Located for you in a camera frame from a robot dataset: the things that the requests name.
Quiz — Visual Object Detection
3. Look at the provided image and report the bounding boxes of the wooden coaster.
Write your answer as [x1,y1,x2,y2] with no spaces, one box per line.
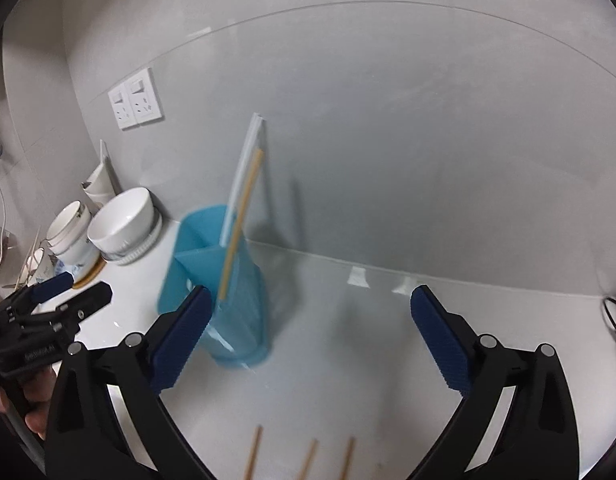
[72,259,107,290]

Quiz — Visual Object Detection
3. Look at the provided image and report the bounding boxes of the blue plastic utensil holder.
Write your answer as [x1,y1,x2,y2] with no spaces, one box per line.
[158,204,269,370]

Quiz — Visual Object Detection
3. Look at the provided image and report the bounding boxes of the white wall socket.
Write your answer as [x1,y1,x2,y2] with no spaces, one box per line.
[125,67,165,125]
[108,84,137,131]

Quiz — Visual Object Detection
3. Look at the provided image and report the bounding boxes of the black power cable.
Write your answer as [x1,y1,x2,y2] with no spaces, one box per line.
[600,296,616,402]

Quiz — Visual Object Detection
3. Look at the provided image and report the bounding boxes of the blue patterned bowl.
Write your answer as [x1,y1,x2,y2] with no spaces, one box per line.
[58,242,101,279]

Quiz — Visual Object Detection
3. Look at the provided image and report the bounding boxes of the wooden chopstick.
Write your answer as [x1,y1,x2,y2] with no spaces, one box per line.
[244,424,263,480]
[217,148,265,302]
[339,437,356,480]
[298,438,319,480]

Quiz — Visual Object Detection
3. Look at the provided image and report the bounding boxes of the white ribbed plate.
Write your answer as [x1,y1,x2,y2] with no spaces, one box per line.
[100,210,164,266]

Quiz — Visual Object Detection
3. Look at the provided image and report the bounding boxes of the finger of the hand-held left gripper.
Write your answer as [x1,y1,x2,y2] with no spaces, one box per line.
[0,271,75,314]
[30,281,112,334]

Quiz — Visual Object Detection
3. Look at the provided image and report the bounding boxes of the white ceramic bowl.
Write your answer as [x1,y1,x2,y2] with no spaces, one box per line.
[86,187,157,257]

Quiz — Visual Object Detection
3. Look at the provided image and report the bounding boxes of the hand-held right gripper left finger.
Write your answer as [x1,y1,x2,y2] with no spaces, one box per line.
[45,285,213,480]

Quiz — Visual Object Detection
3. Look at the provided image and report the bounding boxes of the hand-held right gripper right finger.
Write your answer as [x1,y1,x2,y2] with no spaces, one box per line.
[405,285,581,480]

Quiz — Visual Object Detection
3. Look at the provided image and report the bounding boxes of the person's left hand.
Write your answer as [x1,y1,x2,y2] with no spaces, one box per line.
[0,365,58,441]

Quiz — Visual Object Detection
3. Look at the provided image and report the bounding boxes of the stacked small bowls on saucer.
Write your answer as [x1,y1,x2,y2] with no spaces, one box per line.
[46,200,93,257]

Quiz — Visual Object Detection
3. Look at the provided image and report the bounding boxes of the white ceramic spoon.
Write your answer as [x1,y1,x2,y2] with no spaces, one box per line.
[82,139,119,207]

